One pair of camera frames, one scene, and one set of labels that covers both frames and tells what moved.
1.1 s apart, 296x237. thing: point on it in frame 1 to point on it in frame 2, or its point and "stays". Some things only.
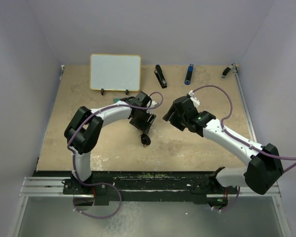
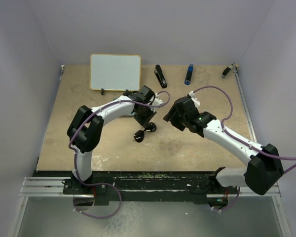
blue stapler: (188, 78) stays
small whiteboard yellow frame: (117, 72) stays
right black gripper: (172, 119) stays
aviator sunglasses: (145, 139) to (138, 136)
